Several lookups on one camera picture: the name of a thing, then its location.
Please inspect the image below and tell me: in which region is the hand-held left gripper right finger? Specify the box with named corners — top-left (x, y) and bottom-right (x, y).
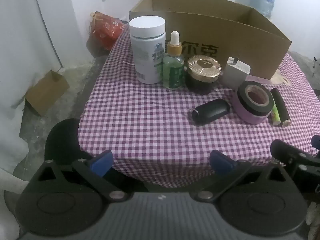
top-left (194, 150), bottom-right (304, 202)

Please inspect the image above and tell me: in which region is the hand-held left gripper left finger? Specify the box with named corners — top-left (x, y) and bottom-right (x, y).
top-left (24, 150), bottom-right (128, 202)

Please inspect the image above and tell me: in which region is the green lip balm tube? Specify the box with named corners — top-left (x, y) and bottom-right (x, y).
top-left (269, 100), bottom-right (280, 126)

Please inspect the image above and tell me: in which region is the black cylinder tube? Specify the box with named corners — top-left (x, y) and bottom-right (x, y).
top-left (269, 88), bottom-right (291, 127)

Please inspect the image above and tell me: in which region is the large cardboard box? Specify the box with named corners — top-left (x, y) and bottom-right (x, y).
top-left (129, 0), bottom-right (292, 80)

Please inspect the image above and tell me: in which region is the white supplement bottle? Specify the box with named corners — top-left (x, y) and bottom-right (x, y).
top-left (129, 16), bottom-right (166, 85)

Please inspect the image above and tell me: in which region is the dark round object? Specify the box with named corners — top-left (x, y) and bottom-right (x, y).
top-left (45, 118), bottom-right (83, 160)

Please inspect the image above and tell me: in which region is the black key fob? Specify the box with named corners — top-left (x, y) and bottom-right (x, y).
top-left (188, 99), bottom-right (230, 126)

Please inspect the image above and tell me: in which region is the purple and black tape roll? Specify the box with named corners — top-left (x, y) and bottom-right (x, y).
top-left (232, 80), bottom-right (275, 125)

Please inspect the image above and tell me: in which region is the white charger plug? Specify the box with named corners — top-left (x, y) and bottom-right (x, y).
top-left (220, 57), bottom-right (251, 90)

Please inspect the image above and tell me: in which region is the small cardboard box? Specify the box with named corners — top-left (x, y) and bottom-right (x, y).
top-left (25, 70), bottom-right (70, 117)

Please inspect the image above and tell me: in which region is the dark jar with gold lid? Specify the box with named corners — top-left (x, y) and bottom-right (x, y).
top-left (185, 54), bottom-right (222, 92)

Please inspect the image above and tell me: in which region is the green dropper bottle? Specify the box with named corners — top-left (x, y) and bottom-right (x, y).
top-left (163, 31), bottom-right (185, 90)

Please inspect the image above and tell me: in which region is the red plastic bag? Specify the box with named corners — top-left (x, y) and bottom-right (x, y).
top-left (90, 11), bottom-right (125, 52)

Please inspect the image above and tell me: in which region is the black wall cable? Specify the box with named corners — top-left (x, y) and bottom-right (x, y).
top-left (31, 0), bottom-right (63, 68)

